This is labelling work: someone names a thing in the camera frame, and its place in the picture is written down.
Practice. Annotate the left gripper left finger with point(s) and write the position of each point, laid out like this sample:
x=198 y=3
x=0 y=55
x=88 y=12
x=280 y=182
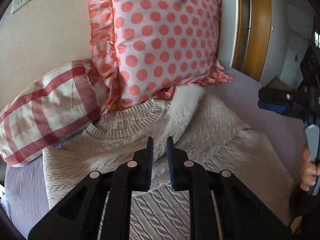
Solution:
x=99 y=206

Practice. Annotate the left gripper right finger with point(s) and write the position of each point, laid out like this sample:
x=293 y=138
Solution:
x=221 y=206

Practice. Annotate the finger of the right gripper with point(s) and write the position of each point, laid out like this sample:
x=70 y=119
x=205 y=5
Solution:
x=285 y=111
x=279 y=99

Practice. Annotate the cream cable-knit sweater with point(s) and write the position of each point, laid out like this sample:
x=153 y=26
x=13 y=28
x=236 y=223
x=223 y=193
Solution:
x=199 y=123

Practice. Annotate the person's right hand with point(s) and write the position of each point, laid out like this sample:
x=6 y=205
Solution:
x=308 y=170

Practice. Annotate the lavender bed sheet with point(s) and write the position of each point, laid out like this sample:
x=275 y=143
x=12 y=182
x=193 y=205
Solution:
x=25 y=189

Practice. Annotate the wooden framed door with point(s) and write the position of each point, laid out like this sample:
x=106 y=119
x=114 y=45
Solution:
x=252 y=36

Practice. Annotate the red white plaid pillow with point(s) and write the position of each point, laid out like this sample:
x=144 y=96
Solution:
x=49 y=110

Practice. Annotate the pink polka dot pillow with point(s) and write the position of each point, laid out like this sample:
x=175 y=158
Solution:
x=143 y=49

